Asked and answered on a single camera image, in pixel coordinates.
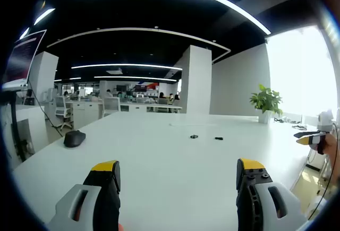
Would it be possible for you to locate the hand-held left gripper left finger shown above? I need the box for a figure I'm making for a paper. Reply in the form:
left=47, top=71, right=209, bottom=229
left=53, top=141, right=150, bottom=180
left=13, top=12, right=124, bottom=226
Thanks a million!
left=47, top=160, right=122, bottom=231

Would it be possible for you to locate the black computer mouse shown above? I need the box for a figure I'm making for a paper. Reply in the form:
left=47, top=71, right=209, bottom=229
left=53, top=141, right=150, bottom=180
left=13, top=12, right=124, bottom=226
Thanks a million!
left=63, top=130, right=87, bottom=148

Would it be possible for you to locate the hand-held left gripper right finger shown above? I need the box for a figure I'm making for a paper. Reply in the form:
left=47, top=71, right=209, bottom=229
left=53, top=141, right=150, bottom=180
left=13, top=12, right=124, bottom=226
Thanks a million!
left=235, top=158, right=309, bottom=231

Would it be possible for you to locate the black monitor stand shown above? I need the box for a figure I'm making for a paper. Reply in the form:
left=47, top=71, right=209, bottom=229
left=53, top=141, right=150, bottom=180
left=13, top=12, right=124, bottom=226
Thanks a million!
left=7, top=89, right=29, bottom=162

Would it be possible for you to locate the white office cabinet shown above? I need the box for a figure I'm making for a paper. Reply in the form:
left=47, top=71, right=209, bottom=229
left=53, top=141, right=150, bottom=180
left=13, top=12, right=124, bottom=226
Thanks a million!
left=72, top=101, right=103, bottom=128

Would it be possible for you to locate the red blue wall banner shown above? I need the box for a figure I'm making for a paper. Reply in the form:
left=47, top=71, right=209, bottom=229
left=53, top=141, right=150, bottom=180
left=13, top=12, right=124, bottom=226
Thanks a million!
left=134, top=82, right=160, bottom=92

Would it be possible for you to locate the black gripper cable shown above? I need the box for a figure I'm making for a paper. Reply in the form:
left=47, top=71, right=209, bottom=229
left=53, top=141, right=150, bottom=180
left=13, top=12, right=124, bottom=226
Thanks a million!
left=307, top=123, right=340, bottom=220

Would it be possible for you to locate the person's right hand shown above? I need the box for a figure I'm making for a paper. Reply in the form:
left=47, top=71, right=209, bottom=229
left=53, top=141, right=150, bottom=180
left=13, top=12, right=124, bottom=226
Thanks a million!
left=324, top=132, right=340, bottom=158

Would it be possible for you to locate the white office chair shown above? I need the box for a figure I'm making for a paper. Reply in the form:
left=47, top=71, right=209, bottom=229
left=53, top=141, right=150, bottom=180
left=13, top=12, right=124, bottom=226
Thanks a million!
left=54, top=95, right=74, bottom=132
left=102, top=97, right=122, bottom=118

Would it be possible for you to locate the curved white ceiling trim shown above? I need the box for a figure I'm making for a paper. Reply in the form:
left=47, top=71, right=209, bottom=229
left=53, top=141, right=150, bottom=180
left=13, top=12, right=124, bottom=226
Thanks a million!
left=46, top=27, right=232, bottom=62

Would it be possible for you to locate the green potted plant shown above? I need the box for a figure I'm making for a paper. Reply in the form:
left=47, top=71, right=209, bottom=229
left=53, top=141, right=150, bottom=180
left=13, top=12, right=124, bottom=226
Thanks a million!
left=249, top=83, right=284, bottom=124

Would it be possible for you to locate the computer monitor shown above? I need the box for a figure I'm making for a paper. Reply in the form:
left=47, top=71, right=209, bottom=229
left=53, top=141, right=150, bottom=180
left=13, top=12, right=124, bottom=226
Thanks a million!
left=2, top=29, right=48, bottom=90

